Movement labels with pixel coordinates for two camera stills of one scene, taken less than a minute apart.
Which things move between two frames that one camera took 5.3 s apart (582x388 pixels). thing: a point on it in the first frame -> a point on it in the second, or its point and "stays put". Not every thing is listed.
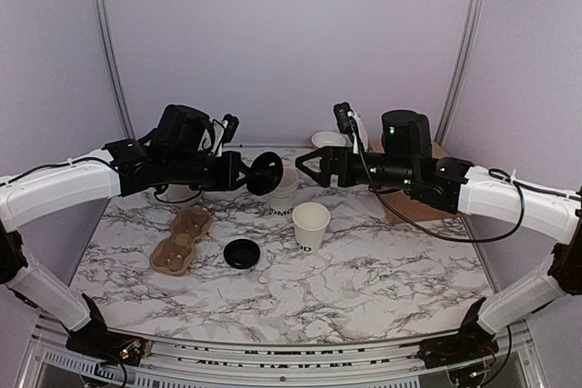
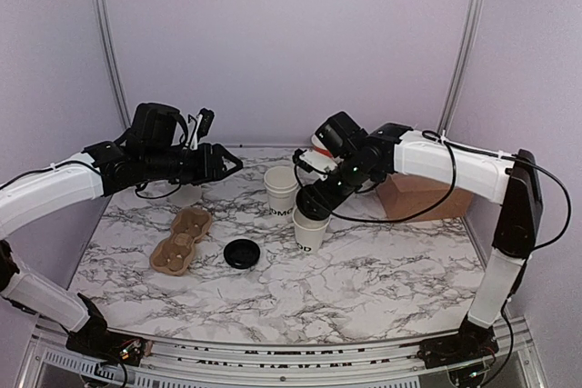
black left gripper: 229,180 -> 206,170
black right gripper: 328,156 -> 318,195
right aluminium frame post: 467,42 stays put
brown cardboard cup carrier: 174,254 stays put
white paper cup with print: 310,220 stays put
